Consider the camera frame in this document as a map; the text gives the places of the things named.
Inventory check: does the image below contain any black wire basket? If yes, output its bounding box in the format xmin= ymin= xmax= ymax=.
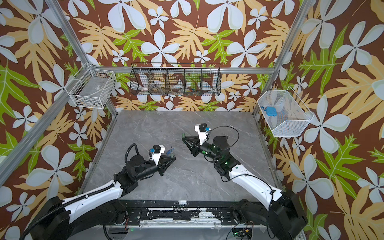
xmin=128 ymin=63 xmax=222 ymax=96

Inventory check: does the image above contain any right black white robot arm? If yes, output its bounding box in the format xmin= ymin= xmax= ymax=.
xmin=182 ymin=136 xmax=308 ymax=240

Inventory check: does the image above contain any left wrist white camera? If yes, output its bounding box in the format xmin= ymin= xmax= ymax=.
xmin=149 ymin=145 xmax=166 ymax=165

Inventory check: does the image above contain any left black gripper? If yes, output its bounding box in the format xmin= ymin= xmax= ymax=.
xmin=135 ymin=154 xmax=176 ymax=182

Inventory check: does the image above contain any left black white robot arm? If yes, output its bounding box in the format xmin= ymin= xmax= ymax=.
xmin=20 ymin=144 xmax=176 ymax=240

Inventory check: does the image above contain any white wire basket right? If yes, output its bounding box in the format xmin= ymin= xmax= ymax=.
xmin=258 ymin=88 xmax=315 ymax=138

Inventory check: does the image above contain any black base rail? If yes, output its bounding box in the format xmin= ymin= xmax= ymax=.
xmin=100 ymin=199 xmax=262 ymax=226

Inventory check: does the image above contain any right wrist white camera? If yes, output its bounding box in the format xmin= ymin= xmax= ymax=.
xmin=195 ymin=123 xmax=211 ymax=146

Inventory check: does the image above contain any blue object in basket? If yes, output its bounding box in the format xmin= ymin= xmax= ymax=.
xmin=261 ymin=107 xmax=278 ymax=117

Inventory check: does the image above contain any wrist white camera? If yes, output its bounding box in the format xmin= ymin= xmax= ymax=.
xmin=149 ymin=145 xmax=166 ymax=165
xmin=195 ymin=123 xmax=211 ymax=146

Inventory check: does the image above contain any white wire basket left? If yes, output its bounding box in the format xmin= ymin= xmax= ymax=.
xmin=66 ymin=65 xmax=117 ymax=109

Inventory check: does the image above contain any white wire basket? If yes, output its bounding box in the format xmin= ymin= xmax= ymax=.
xmin=258 ymin=88 xmax=315 ymax=138
xmin=66 ymin=65 xmax=117 ymax=109

